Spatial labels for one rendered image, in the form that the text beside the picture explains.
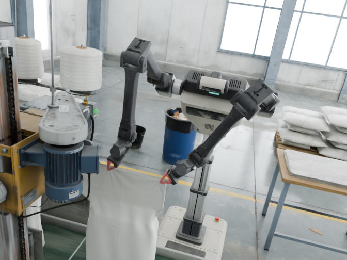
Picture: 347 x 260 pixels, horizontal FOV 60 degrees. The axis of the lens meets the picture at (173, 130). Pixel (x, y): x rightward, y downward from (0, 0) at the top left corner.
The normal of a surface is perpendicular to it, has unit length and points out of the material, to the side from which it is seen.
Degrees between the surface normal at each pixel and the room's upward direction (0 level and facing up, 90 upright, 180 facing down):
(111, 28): 90
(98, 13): 90
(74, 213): 90
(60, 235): 0
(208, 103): 40
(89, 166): 90
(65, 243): 0
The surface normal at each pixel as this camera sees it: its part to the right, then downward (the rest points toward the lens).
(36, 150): 0.13, -0.92
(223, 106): -0.08, -0.49
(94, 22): -0.23, 0.34
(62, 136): 0.25, 0.40
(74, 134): 0.69, 0.37
